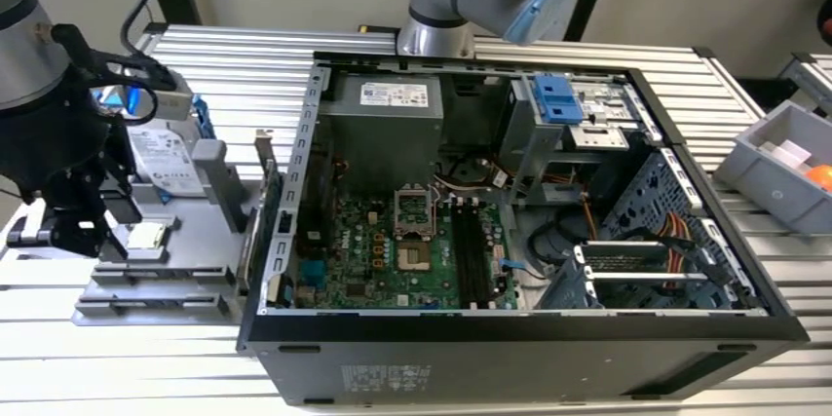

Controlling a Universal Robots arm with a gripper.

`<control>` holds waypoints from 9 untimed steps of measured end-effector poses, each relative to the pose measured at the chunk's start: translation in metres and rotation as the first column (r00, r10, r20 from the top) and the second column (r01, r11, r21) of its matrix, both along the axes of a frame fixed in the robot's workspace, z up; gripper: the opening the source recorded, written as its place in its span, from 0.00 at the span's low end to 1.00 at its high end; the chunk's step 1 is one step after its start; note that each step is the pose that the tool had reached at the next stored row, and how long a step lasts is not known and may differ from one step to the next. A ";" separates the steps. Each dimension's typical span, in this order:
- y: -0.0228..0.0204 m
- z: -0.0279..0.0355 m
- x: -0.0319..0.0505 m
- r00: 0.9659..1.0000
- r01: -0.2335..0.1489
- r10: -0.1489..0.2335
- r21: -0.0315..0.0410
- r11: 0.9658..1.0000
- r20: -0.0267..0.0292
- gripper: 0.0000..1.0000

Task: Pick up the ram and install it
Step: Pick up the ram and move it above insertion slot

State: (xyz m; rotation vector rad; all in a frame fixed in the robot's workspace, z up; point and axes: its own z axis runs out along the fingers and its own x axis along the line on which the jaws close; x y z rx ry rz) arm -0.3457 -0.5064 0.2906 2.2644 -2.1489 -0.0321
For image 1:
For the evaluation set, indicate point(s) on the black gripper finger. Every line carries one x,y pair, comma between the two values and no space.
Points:
117,211
68,226

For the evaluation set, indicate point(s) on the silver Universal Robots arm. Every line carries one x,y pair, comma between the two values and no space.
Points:
25,46

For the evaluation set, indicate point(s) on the blue RAM stick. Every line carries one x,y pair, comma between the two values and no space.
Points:
163,270

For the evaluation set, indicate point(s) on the black RAM slot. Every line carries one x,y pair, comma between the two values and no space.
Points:
459,255
477,255
468,255

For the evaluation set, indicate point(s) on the silver CPU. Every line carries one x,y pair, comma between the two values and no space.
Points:
145,237

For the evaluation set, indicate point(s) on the hard disk in blue carrier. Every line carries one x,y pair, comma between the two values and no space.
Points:
165,162

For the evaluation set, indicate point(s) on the grey plastic parts rack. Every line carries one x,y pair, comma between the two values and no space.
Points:
195,240

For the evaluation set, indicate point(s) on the grey power supply unit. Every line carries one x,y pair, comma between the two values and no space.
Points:
383,143

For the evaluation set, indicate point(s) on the CPU socket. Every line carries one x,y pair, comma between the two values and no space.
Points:
413,257

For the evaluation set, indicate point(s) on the green motherboard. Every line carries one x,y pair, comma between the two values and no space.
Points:
423,289

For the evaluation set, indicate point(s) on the small yellow black connector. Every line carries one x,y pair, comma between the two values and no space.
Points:
377,29

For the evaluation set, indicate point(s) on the black round fan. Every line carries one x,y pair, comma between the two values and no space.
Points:
468,172

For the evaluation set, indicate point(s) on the black grey PC case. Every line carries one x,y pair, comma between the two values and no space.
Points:
455,367

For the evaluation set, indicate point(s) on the grey metal drive cage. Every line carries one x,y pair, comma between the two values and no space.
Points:
520,143

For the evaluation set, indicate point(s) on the grey metal disk bay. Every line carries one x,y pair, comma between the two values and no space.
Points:
565,289

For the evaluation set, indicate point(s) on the blue plastic drive latch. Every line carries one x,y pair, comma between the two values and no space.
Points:
556,99

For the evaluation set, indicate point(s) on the grey plastic bin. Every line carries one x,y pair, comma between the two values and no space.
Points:
767,192

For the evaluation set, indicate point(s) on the white plastic block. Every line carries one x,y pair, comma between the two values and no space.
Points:
789,153

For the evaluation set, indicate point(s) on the orange ball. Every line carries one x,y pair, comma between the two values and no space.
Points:
819,177

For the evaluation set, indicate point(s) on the black camera bracket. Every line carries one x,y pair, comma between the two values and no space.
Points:
97,65

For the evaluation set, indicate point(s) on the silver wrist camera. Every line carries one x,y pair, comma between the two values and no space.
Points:
172,104

